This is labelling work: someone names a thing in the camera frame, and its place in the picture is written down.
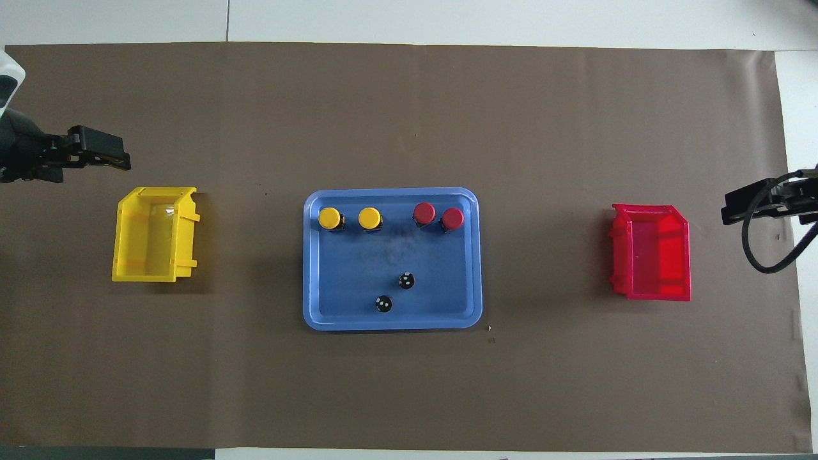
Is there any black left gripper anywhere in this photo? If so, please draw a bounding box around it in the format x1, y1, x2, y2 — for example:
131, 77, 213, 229
0, 109, 132, 184

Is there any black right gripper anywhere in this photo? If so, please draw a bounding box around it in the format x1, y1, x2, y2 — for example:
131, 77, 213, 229
722, 165, 818, 226

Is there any blue plastic tray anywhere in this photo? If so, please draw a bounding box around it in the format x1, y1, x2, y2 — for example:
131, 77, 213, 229
303, 187, 484, 332

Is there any red plastic bin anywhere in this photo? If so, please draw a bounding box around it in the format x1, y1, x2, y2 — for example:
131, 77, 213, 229
608, 203, 692, 302

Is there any yellow plastic bin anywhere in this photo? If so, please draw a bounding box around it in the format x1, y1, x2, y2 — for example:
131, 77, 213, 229
111, 187, 201, 283

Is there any brown paper table mat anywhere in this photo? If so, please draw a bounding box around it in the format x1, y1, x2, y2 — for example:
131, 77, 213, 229
0, 42, 812, 453

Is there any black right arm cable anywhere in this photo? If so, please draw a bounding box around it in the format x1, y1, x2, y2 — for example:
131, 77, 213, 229
741, 165, 818, 274

